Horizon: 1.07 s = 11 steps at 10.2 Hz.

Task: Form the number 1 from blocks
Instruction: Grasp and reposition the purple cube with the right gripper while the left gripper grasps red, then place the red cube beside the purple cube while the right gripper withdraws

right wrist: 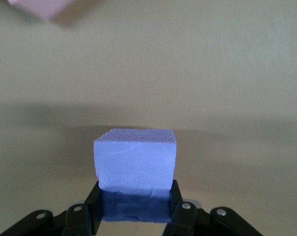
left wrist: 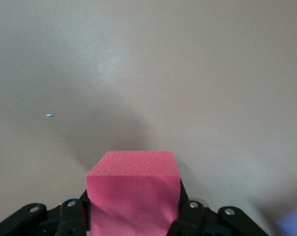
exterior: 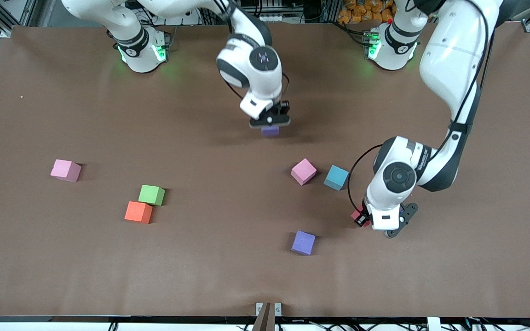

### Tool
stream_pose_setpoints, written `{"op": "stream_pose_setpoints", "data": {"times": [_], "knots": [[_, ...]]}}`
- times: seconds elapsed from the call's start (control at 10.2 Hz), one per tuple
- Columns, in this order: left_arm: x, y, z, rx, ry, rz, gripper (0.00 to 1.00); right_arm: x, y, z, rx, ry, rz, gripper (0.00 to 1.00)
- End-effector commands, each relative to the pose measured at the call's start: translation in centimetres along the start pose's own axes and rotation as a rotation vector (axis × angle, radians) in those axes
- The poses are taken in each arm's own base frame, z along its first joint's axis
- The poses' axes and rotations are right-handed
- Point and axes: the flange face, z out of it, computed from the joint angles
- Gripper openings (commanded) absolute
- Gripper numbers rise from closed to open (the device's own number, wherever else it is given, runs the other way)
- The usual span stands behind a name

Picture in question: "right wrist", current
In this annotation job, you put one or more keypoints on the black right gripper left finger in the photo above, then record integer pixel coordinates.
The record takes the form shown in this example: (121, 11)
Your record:
(94, 209)

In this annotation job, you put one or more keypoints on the pink foam cube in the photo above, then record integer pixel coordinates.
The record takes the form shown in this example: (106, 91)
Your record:
(42, 7)

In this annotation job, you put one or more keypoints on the indigo foam cube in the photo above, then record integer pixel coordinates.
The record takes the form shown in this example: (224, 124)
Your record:
(135, 164)

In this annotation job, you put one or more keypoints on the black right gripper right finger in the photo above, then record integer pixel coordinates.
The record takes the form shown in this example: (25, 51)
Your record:
(175, 211)

